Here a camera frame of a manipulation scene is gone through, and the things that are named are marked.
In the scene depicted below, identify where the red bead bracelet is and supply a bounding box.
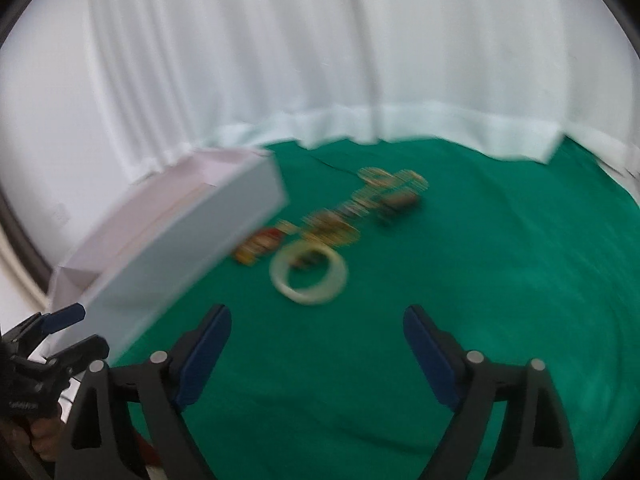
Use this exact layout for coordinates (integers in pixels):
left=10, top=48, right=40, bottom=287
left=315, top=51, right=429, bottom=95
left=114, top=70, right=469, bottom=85
left=232, top=226, right=286, bottom=267

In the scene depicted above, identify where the cream jade bangle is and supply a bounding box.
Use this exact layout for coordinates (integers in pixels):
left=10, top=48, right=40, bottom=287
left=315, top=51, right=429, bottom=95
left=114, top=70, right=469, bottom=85
left=269, top=240, right=348, bottom=306

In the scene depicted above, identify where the gold bead necklace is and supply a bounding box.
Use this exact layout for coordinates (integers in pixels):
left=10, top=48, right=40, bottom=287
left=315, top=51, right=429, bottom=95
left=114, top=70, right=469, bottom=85
left=357, top=167, right=431, bottom=201

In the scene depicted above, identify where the ornate metal pendant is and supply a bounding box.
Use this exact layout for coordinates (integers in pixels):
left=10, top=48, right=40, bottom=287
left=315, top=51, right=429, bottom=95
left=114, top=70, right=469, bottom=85
left=337, top=198, right=378, bottom=218

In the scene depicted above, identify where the brown bead bracelet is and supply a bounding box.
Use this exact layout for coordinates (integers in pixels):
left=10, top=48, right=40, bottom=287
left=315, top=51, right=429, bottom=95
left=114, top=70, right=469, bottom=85
left=304, top=209, right=352, bottom=241

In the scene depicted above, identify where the gold bangle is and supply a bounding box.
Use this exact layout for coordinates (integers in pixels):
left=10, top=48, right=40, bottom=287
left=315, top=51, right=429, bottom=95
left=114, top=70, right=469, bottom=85
left=302, top=222, right=360, bottom=247

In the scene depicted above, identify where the person left hand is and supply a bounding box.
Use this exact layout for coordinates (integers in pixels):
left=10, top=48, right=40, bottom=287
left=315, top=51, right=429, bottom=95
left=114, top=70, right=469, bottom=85
left=8, top=413, right=65, bottom=463

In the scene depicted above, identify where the green cloth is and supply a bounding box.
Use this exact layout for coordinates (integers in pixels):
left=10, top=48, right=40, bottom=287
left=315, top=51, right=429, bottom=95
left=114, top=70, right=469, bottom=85
left=122, top=139, right=639, bottom=479

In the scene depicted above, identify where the white cardboard box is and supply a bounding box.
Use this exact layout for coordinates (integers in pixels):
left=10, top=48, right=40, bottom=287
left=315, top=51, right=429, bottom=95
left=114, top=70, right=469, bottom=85
left=48, top=148, right=286, bottom=361

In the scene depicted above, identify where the white curtain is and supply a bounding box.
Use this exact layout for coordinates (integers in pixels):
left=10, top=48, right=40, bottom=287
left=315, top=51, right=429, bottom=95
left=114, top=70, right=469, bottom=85
left=89, top=0, right=639, bottom=180

